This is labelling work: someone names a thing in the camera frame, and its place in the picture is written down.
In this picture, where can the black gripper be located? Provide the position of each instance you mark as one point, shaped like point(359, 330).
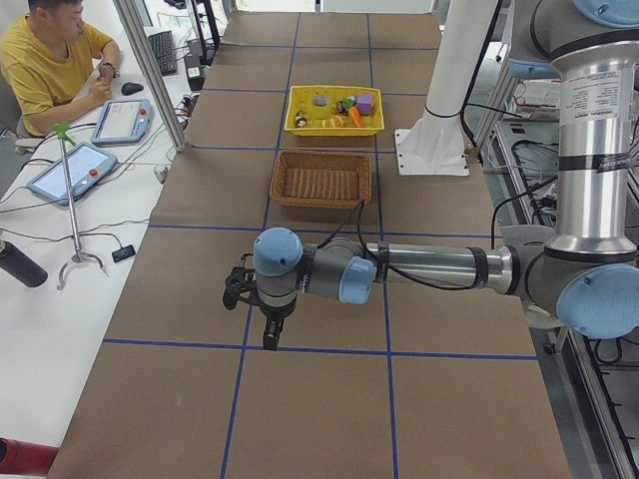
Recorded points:
point(276, 311)

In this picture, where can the yellow clear tape roll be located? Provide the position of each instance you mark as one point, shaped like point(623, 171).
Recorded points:
point(320, 101)

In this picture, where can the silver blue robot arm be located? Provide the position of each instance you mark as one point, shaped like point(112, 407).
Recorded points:
point(584, 275)

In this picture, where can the brown wicker basket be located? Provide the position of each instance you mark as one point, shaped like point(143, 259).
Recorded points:
point(321, 180)

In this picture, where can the yellow woven basket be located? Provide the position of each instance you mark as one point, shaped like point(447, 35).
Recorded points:
point(300, 99)

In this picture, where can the small black device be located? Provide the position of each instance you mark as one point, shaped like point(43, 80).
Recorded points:
point(123, 253)

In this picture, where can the toy croissant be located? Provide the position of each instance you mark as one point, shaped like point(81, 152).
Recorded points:
point(336, 121)

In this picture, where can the orange toy carrot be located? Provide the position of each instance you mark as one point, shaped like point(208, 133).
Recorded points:
point(354, 114)

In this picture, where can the purple foam cube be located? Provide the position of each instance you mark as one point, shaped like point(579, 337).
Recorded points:
point(364, 103)

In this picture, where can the near blue teach pendant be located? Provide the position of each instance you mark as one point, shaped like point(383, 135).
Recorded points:
point(87, 165)

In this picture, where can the blue teach pendant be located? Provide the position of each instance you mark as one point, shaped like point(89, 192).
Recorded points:
point(87, 165)
point(123, 122)

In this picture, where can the far blue teach pendant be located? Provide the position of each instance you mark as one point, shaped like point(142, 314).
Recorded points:
point(123, 122)

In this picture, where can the black water bottle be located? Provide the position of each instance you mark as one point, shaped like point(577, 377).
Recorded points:
point(19, 265)

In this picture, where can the black computer mouse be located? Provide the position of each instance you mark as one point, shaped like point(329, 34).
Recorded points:
point(131, 88)

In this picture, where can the metal grabber stick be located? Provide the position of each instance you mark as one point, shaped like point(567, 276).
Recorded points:
point(79, 256)

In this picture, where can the black keyboard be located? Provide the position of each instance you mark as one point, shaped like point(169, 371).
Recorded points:
point(163, 49)

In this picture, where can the man in yellow shirt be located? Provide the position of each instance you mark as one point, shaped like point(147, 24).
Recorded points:
point(58, 66)

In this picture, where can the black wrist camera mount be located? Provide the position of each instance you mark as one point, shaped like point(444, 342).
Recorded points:
point(241, 285)

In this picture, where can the white camera mount stand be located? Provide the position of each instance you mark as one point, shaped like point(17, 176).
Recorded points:
point(434, 145)

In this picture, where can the aluminium frame post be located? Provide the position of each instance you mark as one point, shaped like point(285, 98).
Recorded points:
point(134, 29)

